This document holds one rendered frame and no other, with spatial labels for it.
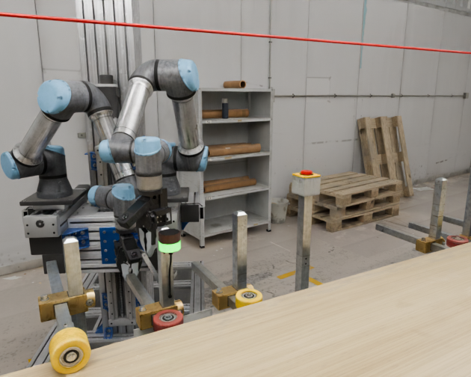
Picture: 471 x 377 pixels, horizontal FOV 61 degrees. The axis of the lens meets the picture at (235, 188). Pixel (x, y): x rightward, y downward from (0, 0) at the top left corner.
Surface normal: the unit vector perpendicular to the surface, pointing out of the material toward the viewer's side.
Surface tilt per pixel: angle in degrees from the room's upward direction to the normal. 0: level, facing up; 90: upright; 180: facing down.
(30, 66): 90
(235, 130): 90
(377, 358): 0
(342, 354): 0
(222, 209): 90
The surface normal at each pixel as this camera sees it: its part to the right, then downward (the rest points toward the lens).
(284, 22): 0.58, 0.18
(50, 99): -0.43, 0.12
